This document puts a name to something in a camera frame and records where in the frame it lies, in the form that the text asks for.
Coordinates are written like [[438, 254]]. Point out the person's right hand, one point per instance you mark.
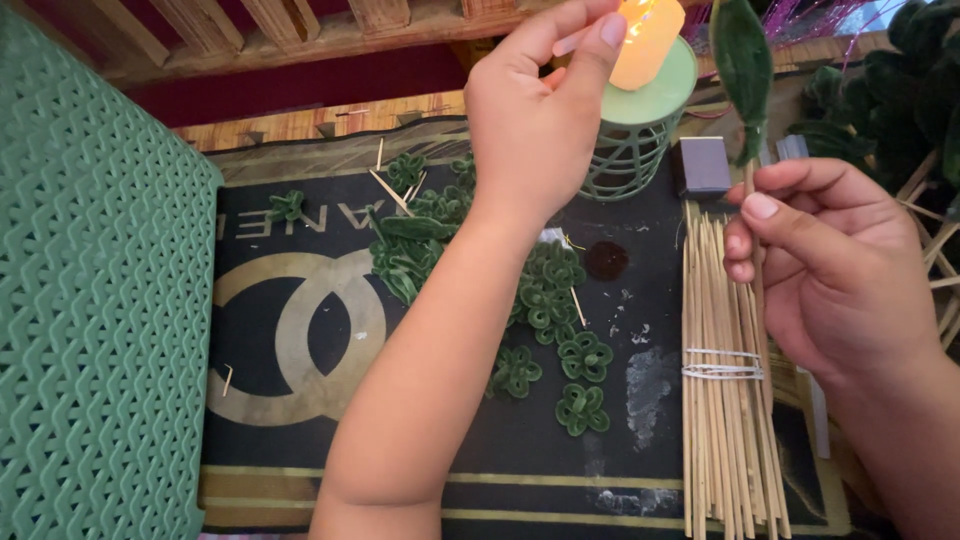
[[847, 285]]

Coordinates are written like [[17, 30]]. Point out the person's left hand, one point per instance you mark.
[[525, 127]]

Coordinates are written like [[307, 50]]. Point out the green chenille leaf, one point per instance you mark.
[[742, 67]]

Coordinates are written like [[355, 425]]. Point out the white paper scrap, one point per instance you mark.
[[553, 236]]

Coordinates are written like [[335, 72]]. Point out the translucent glue stick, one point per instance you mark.
[[793, 148], [816, 420]]

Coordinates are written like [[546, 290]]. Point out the lit yellow candle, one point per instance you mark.
[[646, 45]]

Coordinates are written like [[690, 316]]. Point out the short bamboo stick piece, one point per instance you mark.
[[379, 154], [577, 307], [227, 380], [390, 191]]

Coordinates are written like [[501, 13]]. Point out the white rubber band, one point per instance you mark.
[[720, 370]]

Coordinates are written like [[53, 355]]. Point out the dark red round patch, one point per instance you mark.
[[606, 260]]

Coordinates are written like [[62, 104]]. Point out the pile of green chenille loops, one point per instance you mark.
[[551, 292]]

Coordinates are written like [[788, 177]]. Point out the grey matchbox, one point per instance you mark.
[[701, 166]]

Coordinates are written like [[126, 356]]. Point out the heap of green leaf stems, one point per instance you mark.
[[892, 97]]

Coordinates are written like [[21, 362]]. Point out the bundle of bamboo sticks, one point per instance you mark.
[[720, 450]]

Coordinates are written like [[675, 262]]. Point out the wooden slatted pallet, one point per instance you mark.
[[300, 30]]

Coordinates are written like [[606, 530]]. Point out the pink tinsel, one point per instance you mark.
[[802, 19]]

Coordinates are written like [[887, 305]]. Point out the black mat with gold logo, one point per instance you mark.
[[300, 450]]

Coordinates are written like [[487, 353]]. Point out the green woven plastic basket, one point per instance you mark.
[[97, 300]]

